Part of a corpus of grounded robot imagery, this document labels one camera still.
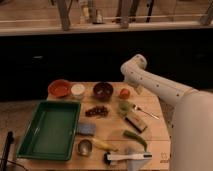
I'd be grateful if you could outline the small metal cup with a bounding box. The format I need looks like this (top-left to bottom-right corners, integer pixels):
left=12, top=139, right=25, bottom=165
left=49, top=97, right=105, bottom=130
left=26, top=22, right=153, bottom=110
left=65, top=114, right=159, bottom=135
left=77, top=139, right=93, bottom=156

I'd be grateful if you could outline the white dish brush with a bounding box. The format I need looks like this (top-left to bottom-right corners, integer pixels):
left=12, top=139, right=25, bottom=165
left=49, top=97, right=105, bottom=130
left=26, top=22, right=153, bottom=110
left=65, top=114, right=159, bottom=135
left=103, top=153, right=152, bottom=165

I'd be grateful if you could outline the orange bowl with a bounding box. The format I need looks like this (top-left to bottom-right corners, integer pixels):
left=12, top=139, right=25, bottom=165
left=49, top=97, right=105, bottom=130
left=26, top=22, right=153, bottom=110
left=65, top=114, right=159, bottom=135
left=48, top=79, right=71, bottom=98

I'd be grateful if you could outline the grey folded cloth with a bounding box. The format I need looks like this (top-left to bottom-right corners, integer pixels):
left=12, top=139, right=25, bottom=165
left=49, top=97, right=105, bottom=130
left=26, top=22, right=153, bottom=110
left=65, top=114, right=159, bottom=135
left=124, top=147, right=152, bottom=171

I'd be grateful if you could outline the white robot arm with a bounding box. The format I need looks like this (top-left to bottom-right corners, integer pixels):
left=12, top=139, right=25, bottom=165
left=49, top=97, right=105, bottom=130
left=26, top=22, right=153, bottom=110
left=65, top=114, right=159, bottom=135
left=120, top=54, right=213, bottom=171

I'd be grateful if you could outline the black stand at left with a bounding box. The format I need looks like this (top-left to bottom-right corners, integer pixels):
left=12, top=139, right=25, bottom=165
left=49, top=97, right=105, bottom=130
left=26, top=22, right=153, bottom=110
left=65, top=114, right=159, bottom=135
left=0, top=131, right=14, bottom=171

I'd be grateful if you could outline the green chili pepper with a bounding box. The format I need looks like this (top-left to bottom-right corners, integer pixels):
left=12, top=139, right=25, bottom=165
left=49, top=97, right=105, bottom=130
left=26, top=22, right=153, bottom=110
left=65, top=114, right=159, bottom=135
left=123, top=130, right=148, bottom=151

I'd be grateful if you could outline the grey blue sponge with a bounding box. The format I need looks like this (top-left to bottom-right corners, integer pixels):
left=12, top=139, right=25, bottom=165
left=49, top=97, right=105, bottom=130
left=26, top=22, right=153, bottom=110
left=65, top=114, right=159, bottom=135
left=77, top=122, right=96, bottom=136

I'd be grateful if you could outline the white paper cup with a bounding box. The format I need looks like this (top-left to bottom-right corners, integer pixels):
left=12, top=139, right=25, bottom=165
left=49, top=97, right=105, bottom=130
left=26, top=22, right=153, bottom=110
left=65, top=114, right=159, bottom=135
left=71, top=83, right=86, bottom=100

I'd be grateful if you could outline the green plastic tray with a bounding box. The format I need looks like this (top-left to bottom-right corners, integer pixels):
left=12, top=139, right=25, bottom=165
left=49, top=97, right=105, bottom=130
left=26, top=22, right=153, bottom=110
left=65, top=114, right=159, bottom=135
left=16, top=101, right=81, bottom=161

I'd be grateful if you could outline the bunch of dark grapes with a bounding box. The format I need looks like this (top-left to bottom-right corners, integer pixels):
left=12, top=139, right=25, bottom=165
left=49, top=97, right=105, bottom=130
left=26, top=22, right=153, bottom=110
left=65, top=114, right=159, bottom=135
left=85, top=106, right=109, bottom=117

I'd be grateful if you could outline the dark maroon bowl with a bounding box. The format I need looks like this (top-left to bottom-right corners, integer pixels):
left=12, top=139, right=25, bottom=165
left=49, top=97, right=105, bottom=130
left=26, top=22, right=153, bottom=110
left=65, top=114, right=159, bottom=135
left=93, top=82, right=114, bottom=101

